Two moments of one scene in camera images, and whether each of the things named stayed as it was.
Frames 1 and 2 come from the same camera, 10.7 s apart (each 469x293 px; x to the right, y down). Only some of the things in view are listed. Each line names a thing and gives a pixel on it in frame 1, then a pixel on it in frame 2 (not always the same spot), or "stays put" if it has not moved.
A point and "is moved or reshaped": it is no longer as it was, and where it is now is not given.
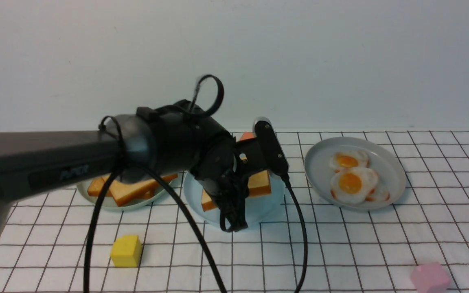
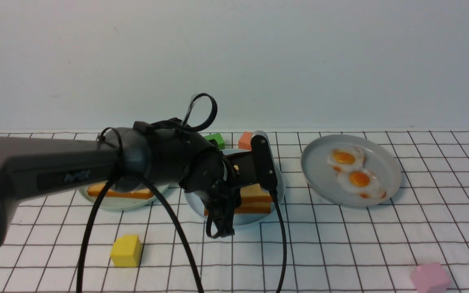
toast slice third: [97, 186] stays put
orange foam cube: [247, 135] stays put
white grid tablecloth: [444, 213] stays put
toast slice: [122, 195] → [253, 197]
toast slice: [259, 185] is moved or reshaped
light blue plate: [259, 209] stays put
